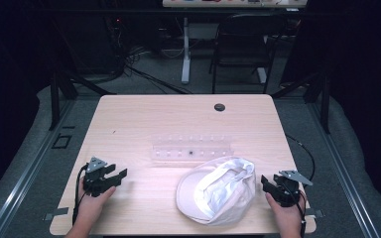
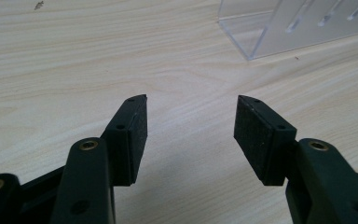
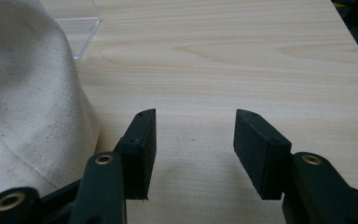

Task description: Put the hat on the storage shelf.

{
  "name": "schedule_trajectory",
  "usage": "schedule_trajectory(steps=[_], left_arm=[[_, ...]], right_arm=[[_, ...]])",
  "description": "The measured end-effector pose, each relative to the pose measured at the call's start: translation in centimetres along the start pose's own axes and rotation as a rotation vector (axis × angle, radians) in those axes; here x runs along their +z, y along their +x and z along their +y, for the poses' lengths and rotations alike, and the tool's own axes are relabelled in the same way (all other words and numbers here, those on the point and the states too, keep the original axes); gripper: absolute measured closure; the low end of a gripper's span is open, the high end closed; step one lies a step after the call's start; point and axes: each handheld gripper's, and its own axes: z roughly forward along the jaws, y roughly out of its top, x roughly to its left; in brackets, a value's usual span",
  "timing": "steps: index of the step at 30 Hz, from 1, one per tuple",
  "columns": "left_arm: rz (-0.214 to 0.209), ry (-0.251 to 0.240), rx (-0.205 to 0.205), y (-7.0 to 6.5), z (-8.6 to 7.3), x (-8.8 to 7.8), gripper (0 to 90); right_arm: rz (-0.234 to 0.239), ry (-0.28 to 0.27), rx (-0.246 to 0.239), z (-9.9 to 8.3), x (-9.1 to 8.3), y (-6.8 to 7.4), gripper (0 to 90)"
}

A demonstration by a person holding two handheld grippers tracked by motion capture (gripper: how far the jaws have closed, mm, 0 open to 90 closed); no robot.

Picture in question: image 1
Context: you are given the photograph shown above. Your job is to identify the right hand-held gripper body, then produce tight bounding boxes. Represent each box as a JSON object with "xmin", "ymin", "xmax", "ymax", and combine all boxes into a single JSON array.
[{"xmin": 272, "ymin": 170, "xmax": 314, "ymax": 208}]

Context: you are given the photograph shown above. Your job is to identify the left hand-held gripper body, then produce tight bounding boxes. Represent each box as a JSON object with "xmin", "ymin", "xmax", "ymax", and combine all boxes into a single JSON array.
[{"xmin": 82, "ymin": 156, "xmax": 114, "ymax": 198}]

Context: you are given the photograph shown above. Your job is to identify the white cap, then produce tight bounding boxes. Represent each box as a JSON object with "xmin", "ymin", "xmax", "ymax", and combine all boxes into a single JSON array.
[{"xmin": 175, "ymin": 156, "xmax": 258, "ymax": 227}]

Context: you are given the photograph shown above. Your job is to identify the person's left hand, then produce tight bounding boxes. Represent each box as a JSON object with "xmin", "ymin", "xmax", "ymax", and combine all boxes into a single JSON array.
[{"xmin": 75, "ymin": 177, "xmax": 117, "ymax": 231}]

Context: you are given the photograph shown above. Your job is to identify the person's right hand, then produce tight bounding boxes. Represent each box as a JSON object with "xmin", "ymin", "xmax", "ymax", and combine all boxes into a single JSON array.
[{"xmin": 264, "ymin": 190, "xmax": 308, "ymax": 238}]

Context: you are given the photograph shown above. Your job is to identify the clear plastic rack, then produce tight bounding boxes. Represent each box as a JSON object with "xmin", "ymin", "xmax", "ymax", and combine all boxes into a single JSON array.
[{"xmin": 150, "ymin": 133, "xmax": 235, "ymax": 164}]

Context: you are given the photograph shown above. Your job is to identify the black metal stand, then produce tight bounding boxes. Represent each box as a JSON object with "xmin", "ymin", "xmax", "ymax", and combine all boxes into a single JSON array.
[
  {"xmin": 270, "ymin": 67, "xmax": 332, "ymax": 135},
  {"xmin": 48, "ymin": 63, "xmax": 117, "ymax": 132}
]

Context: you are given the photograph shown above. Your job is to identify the black chair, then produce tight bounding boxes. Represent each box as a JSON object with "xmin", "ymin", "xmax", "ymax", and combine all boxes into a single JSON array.
[{"xmin": 208, "ymin": 13, "xmax": 290, "ymax": 95}]

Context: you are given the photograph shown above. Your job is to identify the white-legged desk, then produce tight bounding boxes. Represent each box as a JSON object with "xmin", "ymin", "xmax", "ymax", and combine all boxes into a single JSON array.
[{"xmin": 162, "ymin": 0, "xmax": 310, "ymax": 85}]

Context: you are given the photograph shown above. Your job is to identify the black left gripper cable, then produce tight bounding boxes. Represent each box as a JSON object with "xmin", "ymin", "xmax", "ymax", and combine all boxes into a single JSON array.
[{"xmin": 71, "ymin": 164, "xmax": 89, "ymax": 226}]

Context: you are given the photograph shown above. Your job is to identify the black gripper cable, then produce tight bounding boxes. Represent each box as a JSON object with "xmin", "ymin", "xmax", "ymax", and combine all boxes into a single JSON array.
[
  {"xmin": 285, "ymin": 133, "xmax": 317, "ymax": 238},
  {"xmin": 71, "ymin": 164, "xmax": 89, "ymax": 226}
]

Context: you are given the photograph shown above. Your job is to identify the grey table bracket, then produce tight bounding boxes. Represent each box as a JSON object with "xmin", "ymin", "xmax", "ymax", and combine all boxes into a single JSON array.
[
  {"xmin": 42, "ymin": 206, "xmax": 70, "ymax": 222},
  {"xmin": 305, "ymin": 208, "xmax": 325, "ymax": 219}
]

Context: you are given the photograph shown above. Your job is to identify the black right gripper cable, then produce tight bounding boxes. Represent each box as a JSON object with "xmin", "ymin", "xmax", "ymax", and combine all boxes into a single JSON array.
[{"xmin": 285, "ymin": 133, "xmax": 317, "ymax": 238}]

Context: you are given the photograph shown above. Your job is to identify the black floor cables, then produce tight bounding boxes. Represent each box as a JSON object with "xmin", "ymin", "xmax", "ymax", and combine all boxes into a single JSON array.
[{"xmin": 107, "ymin": 16, "xmax": 193, "ymax": 95}]

